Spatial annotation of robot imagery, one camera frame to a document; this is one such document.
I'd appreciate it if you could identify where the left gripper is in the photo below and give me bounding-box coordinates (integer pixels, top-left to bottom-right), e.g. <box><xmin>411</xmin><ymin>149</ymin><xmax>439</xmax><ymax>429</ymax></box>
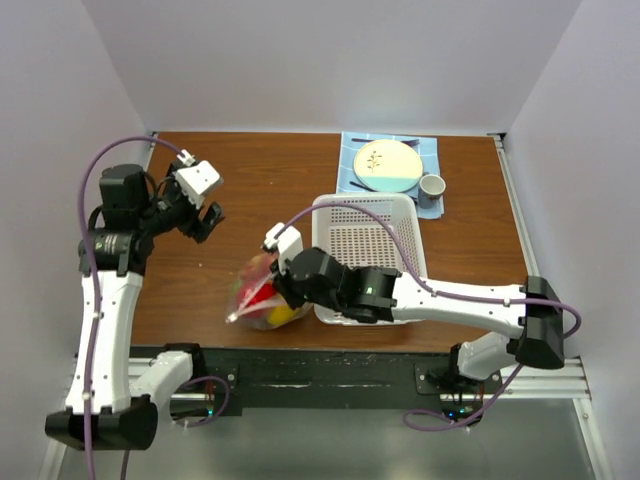
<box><xmin>139</xmin><ymin>161</ymin><xmax>226</xmax><ymax>241</ymax></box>

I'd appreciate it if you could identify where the yellow fake lemon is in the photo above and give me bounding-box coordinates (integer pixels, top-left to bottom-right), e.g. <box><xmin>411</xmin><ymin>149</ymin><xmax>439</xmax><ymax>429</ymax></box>
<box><xmin>267</xmin><ymin>305</ymin><xmax>297</xmax><ymax>328</ymax></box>

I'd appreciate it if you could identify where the clear zip top bag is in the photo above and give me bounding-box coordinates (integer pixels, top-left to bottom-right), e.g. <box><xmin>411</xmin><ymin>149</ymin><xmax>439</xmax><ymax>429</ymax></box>
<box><xmin>225</xmin><ymin>253</ymin><xmax>311</xmax><ymax>330</ymax></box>

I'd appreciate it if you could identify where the white plastic basket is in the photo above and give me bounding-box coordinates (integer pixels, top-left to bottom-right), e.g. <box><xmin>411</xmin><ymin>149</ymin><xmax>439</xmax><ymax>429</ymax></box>
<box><xmin>311</xmin><ymin>193</ymin><xmax>429</xmax><ymax>326</ymax></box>

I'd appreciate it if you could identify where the red fake apple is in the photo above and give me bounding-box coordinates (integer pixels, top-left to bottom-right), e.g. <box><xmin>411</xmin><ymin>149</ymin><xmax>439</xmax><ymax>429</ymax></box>
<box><xmin>235</xmin><ymin>282</ymin><xmax>276</xmax><ymax>310</ymax></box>

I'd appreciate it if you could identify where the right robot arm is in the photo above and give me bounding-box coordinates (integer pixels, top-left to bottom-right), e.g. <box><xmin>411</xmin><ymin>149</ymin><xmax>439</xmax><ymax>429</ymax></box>
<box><xmin>271</xmin><ymin>247</ymin><xmax>565</xmax><ymax>393</ymax></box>

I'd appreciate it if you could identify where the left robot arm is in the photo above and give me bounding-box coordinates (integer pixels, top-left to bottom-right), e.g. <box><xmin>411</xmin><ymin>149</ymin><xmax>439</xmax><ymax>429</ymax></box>
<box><xmin>45</xmin><ymin>161</ymin><xmax>223</xmax><ymax>451</ymax></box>

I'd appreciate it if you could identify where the cream and blue plate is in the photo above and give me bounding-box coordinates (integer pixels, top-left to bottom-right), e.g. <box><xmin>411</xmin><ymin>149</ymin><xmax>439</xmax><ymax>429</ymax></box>
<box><xmin>353</xmin><ymin>142</ymin><xmax>424</xmax><ymax>193</ymax></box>

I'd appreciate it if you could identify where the blue checkered cloth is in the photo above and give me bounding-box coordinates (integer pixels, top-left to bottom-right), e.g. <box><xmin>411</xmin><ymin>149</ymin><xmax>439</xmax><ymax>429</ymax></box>
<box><xmin>336</xmin><ymin>131</ymin><xmax>444</xmax><ymax>220</ymax></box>

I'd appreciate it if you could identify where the small white cup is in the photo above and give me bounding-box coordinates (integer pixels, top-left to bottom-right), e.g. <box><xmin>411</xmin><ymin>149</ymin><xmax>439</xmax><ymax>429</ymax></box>
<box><xmin>418</xmin><ymin>173</ymin><xmax>446</xmax><ymax>209</ymax></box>

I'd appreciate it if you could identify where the purple plastic fork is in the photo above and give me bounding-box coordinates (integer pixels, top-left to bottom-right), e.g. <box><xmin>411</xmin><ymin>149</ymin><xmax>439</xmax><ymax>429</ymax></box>
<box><xmin>351</xmin><ymin>137</ymin><xmax>420</xmax><ymax>148</ymax></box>

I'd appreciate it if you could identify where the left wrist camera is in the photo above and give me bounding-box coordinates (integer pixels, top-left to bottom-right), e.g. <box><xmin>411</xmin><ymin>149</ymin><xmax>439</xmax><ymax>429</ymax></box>
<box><xmin>174</xmin><ymin>149</ymin><xmax>224</xmax><ymax>209</ymax></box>

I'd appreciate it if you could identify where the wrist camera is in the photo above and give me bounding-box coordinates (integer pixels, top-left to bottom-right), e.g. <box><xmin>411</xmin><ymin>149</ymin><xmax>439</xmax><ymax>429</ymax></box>
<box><xmin>174</xmin><ymin>149</ymin><xmax>224</xmax><ymax>209</ymax></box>
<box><xmin>262</xmin><ymin>222</ymin><xmax>303</xmax><ymax>275</ymax></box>

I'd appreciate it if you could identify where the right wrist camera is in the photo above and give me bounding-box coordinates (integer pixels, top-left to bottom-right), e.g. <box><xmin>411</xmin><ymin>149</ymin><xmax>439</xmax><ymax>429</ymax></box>
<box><xmin>262</xmin><ymin>222</ymin><xmax>303</xmax><ymax>275</ymax></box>

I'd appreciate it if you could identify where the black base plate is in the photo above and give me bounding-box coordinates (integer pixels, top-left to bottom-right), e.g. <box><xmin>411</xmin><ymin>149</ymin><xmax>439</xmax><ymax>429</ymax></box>
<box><xmin>148</xmin><ymin>347</ymin><xmax>504</xmax><ymax>419</ymax></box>

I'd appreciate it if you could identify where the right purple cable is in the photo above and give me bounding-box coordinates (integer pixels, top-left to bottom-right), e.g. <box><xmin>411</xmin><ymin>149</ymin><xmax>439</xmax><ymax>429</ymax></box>
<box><xmin>272</xmin><ymin>204</ymin><xmax>583</xmax><ymax>432</ymax></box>

